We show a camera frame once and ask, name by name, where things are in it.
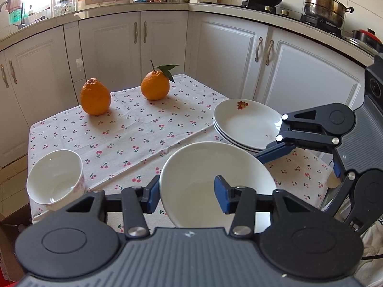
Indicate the orange without leaf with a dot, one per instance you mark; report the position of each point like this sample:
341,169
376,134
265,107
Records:
95,97

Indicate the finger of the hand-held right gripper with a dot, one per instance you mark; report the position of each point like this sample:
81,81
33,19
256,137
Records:
278,151
347,188

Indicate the glass jar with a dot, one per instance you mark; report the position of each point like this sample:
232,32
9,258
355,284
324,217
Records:
63,8

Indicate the red lidded pot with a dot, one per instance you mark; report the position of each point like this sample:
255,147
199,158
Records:
366,36

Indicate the steel cooking pot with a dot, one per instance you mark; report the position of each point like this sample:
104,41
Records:
324,7

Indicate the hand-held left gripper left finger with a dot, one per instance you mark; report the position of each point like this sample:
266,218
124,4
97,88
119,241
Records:
154,192

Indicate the white kitchen cabinet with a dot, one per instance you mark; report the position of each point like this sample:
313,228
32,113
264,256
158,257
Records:
224,50

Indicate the plain white bowl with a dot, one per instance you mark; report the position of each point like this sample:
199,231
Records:
191,179

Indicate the gas stove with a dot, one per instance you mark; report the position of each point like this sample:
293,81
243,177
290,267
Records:
314,21

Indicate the pink towel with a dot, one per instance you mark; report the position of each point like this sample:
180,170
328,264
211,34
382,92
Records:
14,3

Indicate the cherry-print tablecloth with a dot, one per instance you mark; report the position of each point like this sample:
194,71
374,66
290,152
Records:
134,131

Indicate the white cloth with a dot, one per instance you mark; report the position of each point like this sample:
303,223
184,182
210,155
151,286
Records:
374,239

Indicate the cardboard box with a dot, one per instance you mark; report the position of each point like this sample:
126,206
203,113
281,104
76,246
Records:
9,245

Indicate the stained white fruit-print plate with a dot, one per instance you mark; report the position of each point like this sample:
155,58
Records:
239,149

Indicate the orange with green leaf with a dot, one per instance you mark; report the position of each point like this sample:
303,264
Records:
155,85

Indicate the white bowl with pink flowers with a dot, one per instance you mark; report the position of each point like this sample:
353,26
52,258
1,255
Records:
54,173

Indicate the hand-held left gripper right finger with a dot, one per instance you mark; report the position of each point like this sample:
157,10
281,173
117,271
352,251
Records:
221,191

